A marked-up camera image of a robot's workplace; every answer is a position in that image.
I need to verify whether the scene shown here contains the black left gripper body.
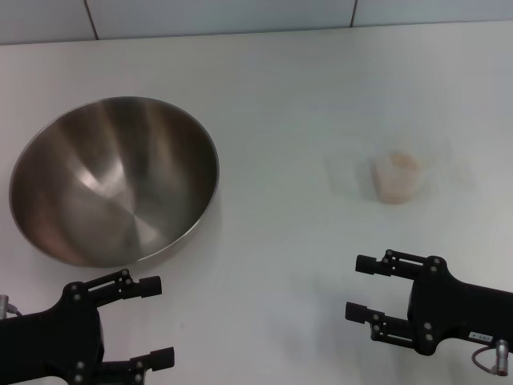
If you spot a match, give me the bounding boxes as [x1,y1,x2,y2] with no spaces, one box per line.
[0,282,106,385]

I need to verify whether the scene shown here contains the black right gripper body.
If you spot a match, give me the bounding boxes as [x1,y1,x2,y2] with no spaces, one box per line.
[407,256,513,356]

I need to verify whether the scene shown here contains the clear plastic cup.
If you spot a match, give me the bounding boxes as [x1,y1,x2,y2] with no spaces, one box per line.
[367,138,450,206]

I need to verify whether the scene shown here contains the white rice grains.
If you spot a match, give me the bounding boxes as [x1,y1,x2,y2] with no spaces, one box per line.
[373,151,420,205]

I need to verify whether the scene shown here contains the stainless steel mixing bowl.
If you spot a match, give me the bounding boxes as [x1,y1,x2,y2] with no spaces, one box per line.
[8,95,220,269]

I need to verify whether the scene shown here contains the right gripper cable with connector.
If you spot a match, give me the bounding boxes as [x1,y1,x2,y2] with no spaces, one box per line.
[471,338,513,376]

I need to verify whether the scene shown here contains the gripper cable with connector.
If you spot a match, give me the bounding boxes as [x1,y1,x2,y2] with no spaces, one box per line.
[471,338,513,376]
[0,294,23,320]

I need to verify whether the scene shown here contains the left gripper cable with connector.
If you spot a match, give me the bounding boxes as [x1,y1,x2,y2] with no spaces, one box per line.
[0,294,23,320]

